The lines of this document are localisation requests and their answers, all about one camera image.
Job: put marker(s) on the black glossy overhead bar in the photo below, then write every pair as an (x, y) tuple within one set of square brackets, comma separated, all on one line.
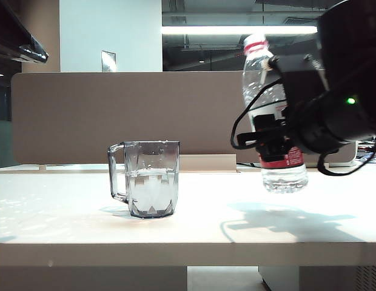
[(15, 33)]

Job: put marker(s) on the white ceiling light strip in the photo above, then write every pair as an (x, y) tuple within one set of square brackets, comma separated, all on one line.
[(221, 29)]

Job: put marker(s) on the silver wall plate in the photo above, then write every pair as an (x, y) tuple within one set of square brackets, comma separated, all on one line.
[(108, 61)]

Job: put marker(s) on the clear red-label water bottle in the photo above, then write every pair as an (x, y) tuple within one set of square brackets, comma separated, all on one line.
[(257, 78)]

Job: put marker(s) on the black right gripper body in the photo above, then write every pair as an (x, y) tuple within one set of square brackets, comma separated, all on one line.
[(306, 104)]

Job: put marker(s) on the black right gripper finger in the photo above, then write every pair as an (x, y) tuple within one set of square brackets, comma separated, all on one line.
[(300, 77)]

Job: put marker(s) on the beige partition foot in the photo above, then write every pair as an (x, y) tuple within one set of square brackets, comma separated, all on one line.
[(42, 167), (326, 165)]

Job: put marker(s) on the transparent grey plastic mug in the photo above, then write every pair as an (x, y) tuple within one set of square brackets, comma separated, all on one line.
[(145, 182)]

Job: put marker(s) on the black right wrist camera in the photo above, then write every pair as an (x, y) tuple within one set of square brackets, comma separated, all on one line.
[(267, 136)]

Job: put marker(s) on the brown desk partition panel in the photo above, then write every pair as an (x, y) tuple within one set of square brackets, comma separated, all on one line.
[(100, 115)]

